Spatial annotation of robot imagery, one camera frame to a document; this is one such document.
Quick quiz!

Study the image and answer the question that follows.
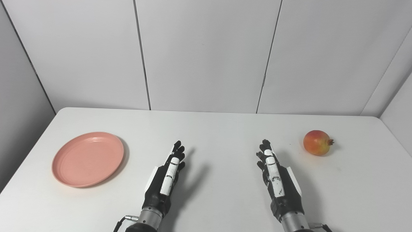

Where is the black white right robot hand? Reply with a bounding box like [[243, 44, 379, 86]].
[[256, 139, 305, 223]]

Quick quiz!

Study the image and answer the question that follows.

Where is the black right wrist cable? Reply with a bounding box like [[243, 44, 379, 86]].
[[308, 222, 332, 232]]

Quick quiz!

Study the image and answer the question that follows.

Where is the pink round plate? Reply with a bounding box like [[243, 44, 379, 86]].
[[51, 131, 125, 188]]

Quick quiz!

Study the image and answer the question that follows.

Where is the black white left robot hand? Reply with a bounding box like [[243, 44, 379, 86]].
[[142, 140, 186, 217]]

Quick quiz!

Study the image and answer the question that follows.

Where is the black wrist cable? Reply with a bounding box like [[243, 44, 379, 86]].
[[308, 222, 332, 232], [113, 215, 139, 232]]

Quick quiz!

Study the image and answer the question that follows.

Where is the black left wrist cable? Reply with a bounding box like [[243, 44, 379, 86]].
[[113, 215, 139, 232]]

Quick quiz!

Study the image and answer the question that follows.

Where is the red yellow pomegranate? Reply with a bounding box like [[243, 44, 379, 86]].
[[303, 130, 335, 156]]

